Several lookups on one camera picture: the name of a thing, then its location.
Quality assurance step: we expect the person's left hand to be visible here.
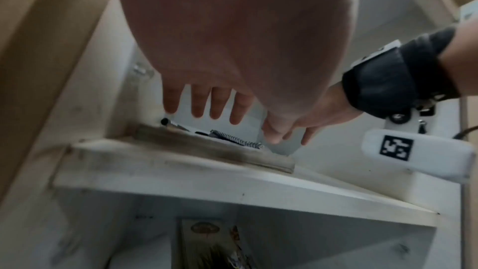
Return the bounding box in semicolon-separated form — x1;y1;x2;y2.
110;0;361;146

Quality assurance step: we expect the person's right hand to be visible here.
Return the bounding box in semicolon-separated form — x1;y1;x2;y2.
292;81;366;146

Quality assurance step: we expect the beige wooden cabinet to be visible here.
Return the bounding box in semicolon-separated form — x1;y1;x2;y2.
0;0;478;269

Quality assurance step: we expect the light blue spiral notebook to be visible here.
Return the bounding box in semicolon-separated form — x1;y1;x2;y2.
194;129;266;150

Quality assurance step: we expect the silver black pen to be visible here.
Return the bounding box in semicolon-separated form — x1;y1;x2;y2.
160;117;191;132

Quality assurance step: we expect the person's right forearm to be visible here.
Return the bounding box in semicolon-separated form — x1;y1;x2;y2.
436;21;478;97

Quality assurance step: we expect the black wrist strap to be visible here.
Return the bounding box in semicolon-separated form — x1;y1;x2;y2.
341;26;464;120

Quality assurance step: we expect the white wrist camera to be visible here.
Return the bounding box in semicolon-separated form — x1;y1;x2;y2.
359;99;478;186

